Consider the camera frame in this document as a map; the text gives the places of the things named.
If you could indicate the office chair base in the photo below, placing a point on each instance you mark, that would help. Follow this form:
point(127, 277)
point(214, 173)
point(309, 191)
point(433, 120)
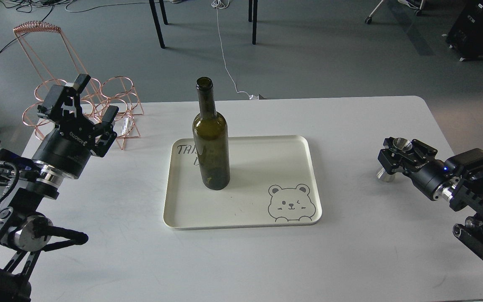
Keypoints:
point(403, 11)

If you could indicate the stainless steel jigger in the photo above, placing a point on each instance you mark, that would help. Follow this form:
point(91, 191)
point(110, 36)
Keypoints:
point(383, 176)

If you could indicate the dark green wine bottle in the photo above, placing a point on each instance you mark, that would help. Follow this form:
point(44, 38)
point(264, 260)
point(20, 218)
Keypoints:
point(210, 133)

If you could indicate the black rolling cabinet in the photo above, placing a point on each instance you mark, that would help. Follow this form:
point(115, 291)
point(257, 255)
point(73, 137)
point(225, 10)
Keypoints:
point(466, 35)

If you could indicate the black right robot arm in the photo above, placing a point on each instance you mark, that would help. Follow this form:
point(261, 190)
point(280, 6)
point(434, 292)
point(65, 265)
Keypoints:
point(468, 194)

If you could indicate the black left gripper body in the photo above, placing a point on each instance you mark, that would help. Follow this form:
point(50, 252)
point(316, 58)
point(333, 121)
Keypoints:
point(66, 148)

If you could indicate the cream bear serving tray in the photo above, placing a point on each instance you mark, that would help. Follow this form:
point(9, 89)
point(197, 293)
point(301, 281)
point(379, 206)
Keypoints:
point(272, 184)

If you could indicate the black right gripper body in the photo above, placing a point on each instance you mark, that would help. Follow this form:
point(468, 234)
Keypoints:
point(434, 180)

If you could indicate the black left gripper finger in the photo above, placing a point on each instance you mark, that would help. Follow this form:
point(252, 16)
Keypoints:
point(104, 134)
point(62, 105)

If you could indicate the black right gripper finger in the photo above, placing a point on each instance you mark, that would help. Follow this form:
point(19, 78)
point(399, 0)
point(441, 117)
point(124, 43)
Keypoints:
point(420, 154)
point(394, 155)

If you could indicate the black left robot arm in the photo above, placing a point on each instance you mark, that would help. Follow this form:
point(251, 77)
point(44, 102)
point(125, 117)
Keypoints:
point(24, 232)

